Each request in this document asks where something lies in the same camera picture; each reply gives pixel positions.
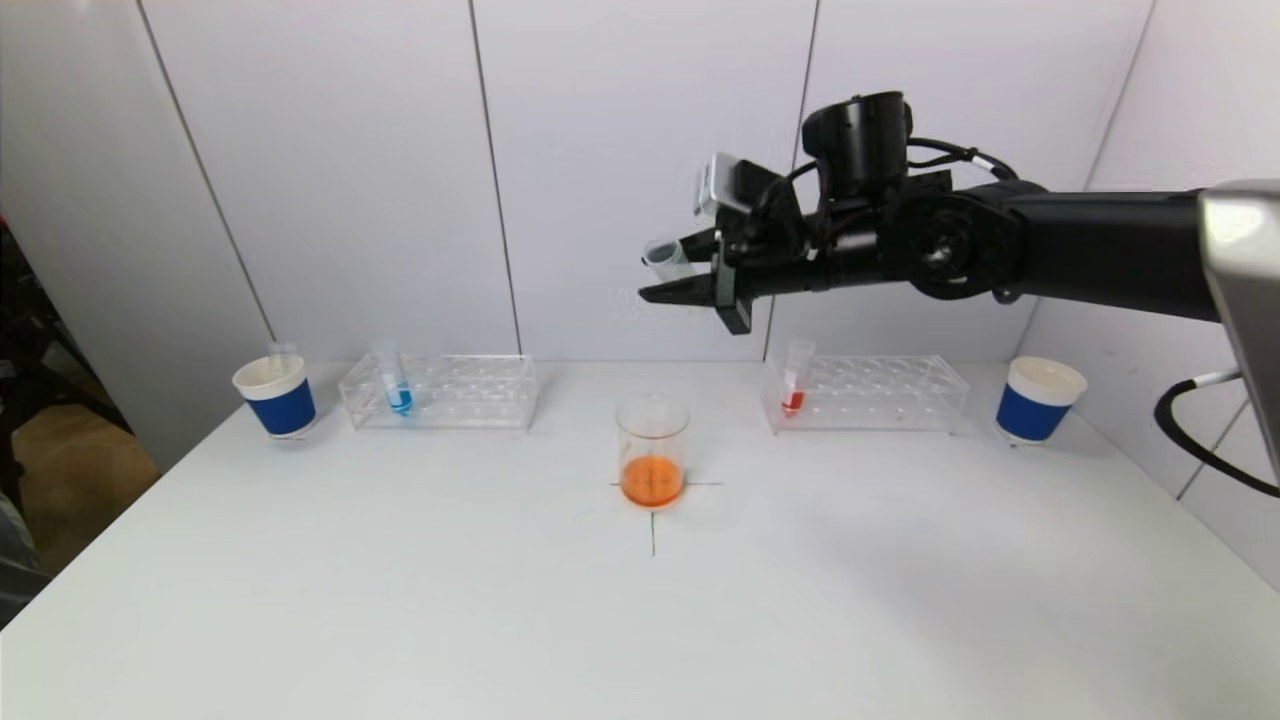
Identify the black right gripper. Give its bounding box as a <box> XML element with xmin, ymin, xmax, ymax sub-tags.
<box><xmin>637</xmin><ymin>227</ymin><xmax>832</xmax><ymax>336</ymax></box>

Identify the test tube with yellow pigment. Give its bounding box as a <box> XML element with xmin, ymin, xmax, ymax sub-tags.
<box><xmin>643</xmin><ymin>238</ymin><xmax>697</xmax><ymax>285</ymax></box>

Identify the test tube with red pigment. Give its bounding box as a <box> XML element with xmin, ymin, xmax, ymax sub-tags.
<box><xmin>780</xmin><ymin>338</ymin><xmax>816</xmax><ymax>419</ymax></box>

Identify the clear acrylic test tube rack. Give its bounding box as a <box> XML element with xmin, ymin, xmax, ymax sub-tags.
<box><xmin>760</xmin><ymin>352</ymin><xmax>969</xmax><ymax>437</ymax></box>
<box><xmin>338</xmin><ymin>354</ymin><xmax>541</xmax><ymax>433</ymax></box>

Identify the clear glass beaker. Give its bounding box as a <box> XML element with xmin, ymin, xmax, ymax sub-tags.
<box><xmin>615</xmin><ymin>393</ymin><xmax>690</xmax><ymax>509</ymax></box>

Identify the test tube with blue pigment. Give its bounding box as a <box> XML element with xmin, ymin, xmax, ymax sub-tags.
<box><xmin>374</xmin><ymin>341</ymin><xmax>416</xmax><ymax>419</ymax></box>

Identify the white paper cup blue sleeve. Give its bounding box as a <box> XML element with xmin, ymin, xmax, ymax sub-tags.
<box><xmin>995</xmin><ymin>357</ymin><xmax>1088</xmax><ymax>446</ymax></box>
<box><xmin>232</xmin><ymin>355</ymin><xmax>318</xmax><ymax>442</ymax></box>

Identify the clear plastic wrap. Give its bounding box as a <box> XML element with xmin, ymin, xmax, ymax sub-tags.
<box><xmin>0</xmin><ymin>480</ymin><xmax>51</xmax><ymax>629</ymax></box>

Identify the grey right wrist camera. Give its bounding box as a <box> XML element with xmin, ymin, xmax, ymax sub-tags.
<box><xmin>696</xmin><ymin>153</ymin><xmax>761</xmax><ymax>221</ymax></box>

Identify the thin black camera cable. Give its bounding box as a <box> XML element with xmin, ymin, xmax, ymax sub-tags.
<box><xmin>900</xmin><ymin>137</ymin><xmax>1023</xmax><ymax>183</ymax></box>

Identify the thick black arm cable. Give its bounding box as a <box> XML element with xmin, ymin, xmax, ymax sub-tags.
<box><xmin>1153</xmin><ymin>368</ymin><xmax>1280</xmax><ymax>499</ymax></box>

